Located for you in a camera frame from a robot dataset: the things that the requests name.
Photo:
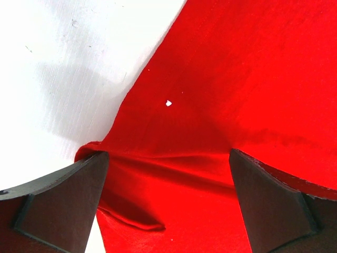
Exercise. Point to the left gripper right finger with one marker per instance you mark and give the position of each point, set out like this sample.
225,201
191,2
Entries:
281,212

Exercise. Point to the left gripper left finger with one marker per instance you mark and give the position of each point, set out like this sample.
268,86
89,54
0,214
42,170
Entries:
54,213

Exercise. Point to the red t shirt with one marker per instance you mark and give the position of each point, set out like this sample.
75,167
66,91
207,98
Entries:
258,76

